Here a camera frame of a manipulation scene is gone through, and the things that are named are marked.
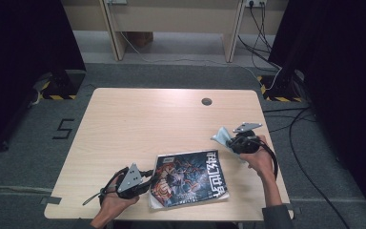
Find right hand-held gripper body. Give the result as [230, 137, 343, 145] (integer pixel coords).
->
[232, 122, 265, 156]

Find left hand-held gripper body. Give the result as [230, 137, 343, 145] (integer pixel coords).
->
[116, 162, 152, 200]

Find light blue wiping cloth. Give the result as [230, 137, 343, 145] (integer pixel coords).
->
[211, 126, 246, 164]

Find dark illustrated magazine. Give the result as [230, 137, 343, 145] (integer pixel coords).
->
[148, 150, 231, 211]

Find person's right hand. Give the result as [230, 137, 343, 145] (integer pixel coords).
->
[239, 135, 275, 179]

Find person's left hand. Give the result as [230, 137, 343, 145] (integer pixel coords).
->
[98, 190, 140, 222]

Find stand base with hazard tape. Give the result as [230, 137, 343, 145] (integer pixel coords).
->
[256, 70, 306, 103]
[32, 70, 87, 101]

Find black curtain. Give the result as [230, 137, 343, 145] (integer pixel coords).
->
[0, 0, 87, 156]
[268, 0, 366, 228]

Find brown cardboard box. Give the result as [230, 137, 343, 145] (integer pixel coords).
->
[125, 31, 154, 49]

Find beige wooden desk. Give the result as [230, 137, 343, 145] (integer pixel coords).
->
[60, 0, 290, 63]

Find right hand-held gripper black cable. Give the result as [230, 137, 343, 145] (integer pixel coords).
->
[256, 138, 279, 179]

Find black floor cables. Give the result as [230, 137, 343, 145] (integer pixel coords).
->
[261, 106, 351, 229]

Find long white cable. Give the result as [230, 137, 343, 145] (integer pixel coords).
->
[118, 30, 283, 92]

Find bundle of black wall cables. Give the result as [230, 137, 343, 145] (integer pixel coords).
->
[237, 1, 282, 70]

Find white wall socket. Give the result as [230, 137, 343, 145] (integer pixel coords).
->
[245, 0, 268, 8]

